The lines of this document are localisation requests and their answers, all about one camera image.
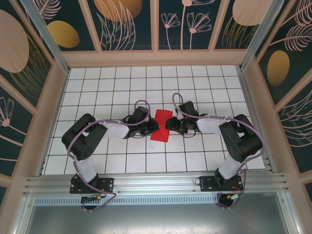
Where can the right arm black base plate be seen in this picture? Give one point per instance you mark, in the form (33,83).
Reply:
(207,182)

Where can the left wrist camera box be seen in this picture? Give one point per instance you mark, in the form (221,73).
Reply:
(147,119)

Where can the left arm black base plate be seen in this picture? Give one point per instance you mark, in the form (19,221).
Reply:
(107,184)

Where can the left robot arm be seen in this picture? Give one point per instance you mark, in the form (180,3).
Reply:
(83,136)

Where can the aluminium mounting rail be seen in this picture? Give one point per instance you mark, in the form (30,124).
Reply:
(156,182)

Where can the aluminium corner post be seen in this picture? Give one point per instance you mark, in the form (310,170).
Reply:
(48,41)
(258,36)

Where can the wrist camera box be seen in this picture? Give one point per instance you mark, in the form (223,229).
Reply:
(147,119)
(180,114)

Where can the grey metal sheet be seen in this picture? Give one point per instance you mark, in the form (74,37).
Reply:
(156,219)

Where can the red paper sheet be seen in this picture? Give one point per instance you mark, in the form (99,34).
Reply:
(162,115)

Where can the small controller board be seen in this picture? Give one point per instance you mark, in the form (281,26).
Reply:
(235,196)
(90,198)

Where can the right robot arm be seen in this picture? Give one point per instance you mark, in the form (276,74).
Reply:
(243,143)

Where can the aluminium side rail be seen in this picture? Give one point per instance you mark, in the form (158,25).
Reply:
(247,97)

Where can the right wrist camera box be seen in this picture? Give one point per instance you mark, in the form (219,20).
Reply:
(180,114)

